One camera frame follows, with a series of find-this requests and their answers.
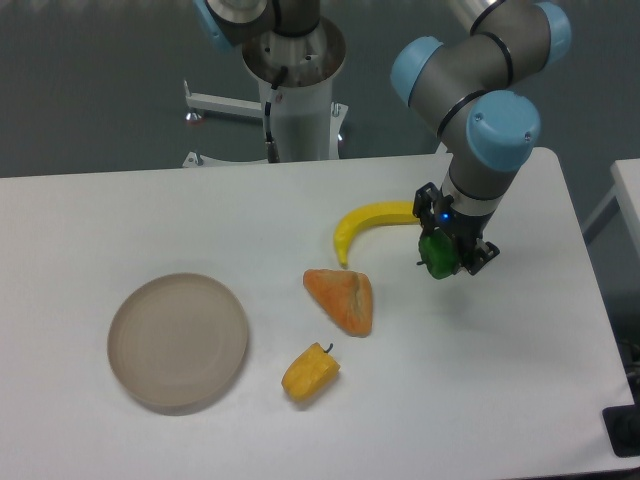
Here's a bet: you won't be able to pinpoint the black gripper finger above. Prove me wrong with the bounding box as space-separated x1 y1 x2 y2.
463 239 500 275
412 182 440 231

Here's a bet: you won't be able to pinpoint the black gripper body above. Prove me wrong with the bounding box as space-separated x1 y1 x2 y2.
434 195 491 260

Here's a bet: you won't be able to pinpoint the green pepper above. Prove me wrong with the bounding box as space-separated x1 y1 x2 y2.
418 229 459 280

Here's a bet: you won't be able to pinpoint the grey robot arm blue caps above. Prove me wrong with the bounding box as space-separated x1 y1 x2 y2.
195 1 572 279

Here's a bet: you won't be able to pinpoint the yellow pepper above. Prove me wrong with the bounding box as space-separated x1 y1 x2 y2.
281 343 340 402

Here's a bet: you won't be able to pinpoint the yellow banana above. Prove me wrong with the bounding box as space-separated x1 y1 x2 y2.
333 201 418 268

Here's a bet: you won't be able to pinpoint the orange bread wedge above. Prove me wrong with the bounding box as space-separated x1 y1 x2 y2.
303 269 373 337

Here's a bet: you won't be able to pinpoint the white side table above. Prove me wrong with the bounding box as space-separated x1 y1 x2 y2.
581 158 640 249

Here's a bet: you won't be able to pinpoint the black box at table edge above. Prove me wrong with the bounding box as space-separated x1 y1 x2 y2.
602 404 639 458

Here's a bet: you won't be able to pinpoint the beige round plate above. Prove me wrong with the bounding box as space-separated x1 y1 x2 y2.
106 273 249 415

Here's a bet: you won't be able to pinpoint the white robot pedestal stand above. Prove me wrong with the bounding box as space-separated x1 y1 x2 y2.
183 17 348 163

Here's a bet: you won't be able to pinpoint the black cable on pedestal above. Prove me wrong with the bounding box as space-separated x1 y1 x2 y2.
264 66 288 164

